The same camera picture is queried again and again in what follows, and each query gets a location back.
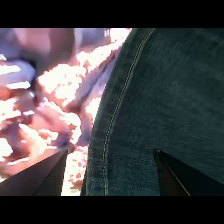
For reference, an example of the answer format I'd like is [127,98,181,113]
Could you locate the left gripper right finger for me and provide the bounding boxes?
[152,148,224,197]

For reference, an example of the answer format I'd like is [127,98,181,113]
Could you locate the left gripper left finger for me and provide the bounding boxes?
[0,147,70,197]

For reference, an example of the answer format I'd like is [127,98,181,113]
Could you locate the dark blue jeans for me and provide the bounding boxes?
[81,28,224,197]

